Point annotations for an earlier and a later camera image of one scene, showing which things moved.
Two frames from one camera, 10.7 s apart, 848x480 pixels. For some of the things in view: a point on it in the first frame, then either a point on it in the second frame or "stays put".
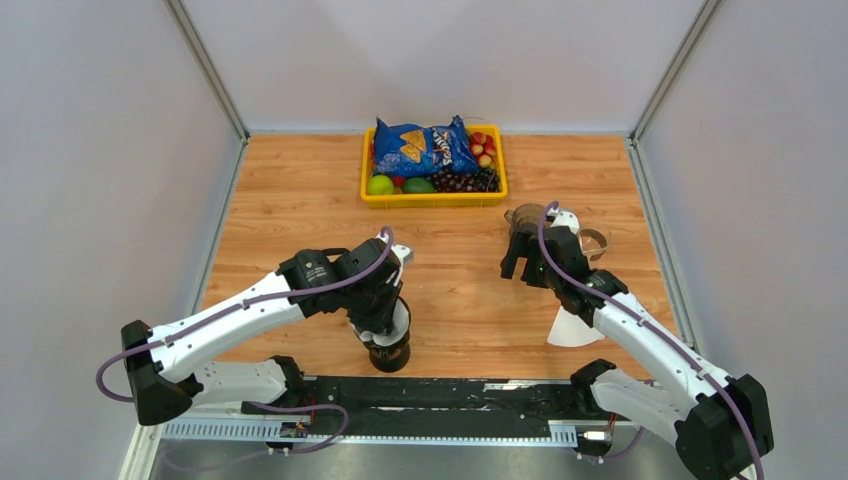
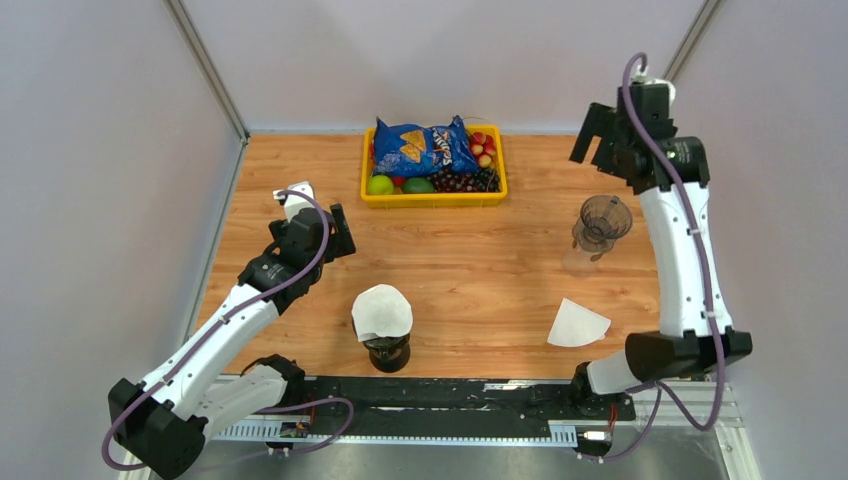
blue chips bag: x=407 y=150 stays put
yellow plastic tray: x=429 y=200 stays put
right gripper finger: x=521 y=243 to x=600 y=120
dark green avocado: x=418 y=185 stays put
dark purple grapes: x=486 y=180 stays put
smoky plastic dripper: x=525 y=217 to x=603 y=219
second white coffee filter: x=570 y=330 stays put
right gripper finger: x=509 y=263 to x=583 y=140
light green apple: x=380 y=185 stays put
